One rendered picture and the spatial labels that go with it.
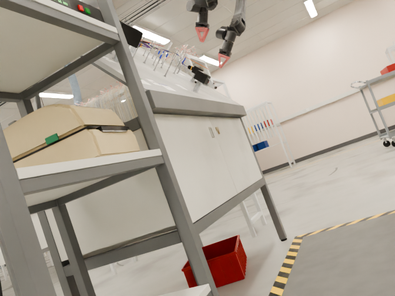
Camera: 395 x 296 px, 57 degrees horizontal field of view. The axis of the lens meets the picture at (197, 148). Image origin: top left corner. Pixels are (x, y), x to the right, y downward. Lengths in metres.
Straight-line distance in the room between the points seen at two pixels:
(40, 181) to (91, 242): 0.73
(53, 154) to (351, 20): 9.59
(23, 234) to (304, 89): 9.62
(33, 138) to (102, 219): 0.46
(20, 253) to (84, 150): 0.36
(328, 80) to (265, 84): 1.63
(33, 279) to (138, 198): 0.66
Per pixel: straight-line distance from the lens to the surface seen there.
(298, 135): 10.05
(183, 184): 1.25
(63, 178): 0.75
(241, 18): 2.13
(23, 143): 1.05
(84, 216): 1.40
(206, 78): 1.72
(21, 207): 0.66
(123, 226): 1.31
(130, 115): 3.01
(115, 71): 1.28
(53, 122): 0.99
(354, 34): 10.15
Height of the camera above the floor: 0.54
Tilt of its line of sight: 5 degrees up
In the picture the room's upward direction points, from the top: 20 degrees counter-clockwise
